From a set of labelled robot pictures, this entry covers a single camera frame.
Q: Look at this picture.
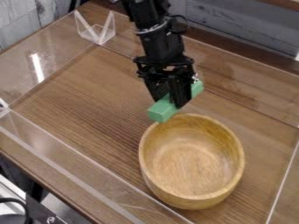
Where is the black cable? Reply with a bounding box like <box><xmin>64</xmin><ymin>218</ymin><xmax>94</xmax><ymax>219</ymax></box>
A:
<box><xmin>0</xmin><ymin>197</ymin><xmax>34</xmax><ymax>224</ymax></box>

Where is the green rectangular block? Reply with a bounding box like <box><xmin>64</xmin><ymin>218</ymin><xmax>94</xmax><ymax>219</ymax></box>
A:
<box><xmin>147</xmin><ymin>80</ymin><xmax>204</xmax><ymax>123</ymax></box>

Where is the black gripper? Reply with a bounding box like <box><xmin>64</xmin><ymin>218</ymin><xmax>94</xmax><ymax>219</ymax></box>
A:
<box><xmin>135</xmin><ymin>20</ymin><xmax>194</xmax><ymax>109</ymax></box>

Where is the clear acrylic corner bracket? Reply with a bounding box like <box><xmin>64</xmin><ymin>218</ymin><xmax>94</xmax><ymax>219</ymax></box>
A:
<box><xmin>74</xmin><ymin>10</ymin><xmax>116</xmax><ymax>46</ymax></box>

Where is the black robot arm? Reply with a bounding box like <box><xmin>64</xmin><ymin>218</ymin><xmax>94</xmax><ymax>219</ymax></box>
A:
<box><xmin>120</xmin><ymin>0</ymin><xmax>195</xmax><ymax>109</ymax></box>

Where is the brown wooden bowl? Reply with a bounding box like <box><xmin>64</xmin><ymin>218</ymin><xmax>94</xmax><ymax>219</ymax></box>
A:
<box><xmin>138</xmin><ymin>113</ymin><xmax>246</xmax><ymax>210</ymax></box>

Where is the black metal bracket with bolt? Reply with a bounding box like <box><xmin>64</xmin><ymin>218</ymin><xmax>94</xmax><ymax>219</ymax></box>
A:
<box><xmin>26</xmin><ymin>195</ymin><xmax>68</xmax><ymax>224</ymax></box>

